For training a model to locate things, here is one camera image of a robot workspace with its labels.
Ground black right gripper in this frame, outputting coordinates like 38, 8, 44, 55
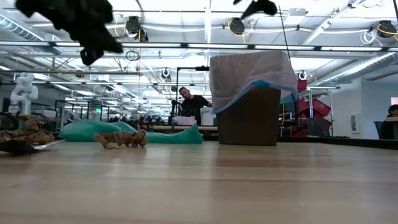
233, 0, 278, 20

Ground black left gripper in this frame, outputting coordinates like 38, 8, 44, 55
14, 0, 124, 54

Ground pink translucent drawstring trash bag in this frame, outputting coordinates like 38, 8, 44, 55
208, 50, 299, 115

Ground teal plastic trash bag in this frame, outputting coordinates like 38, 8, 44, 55
58, 119, 205, 145

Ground brown paper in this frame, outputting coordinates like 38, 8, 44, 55
0, 130, 14, 143
94, 129, 149, 150
24, 119, 56, 146

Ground dark brown trash bin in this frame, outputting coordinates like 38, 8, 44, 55
216, 86, 282, 146

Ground plain white paper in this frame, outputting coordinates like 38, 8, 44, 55
0, 138, 65, 156

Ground thin black pole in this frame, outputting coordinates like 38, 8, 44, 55
278, 5, 292, 63

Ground black background workstations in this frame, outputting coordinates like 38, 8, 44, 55
54, 99, 153, 131

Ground person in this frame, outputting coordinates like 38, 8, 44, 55
381, 104, 398, 140
178, 86, 213, 126

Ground white background box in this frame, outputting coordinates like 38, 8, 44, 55
172, 115, 197, 126

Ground red storage bins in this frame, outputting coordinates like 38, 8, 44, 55
290, 98, 332, 138

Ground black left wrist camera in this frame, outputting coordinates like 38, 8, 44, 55
80, 48, 105, 67

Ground white wall panel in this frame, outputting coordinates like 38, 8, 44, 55
350, 112, 361, 133

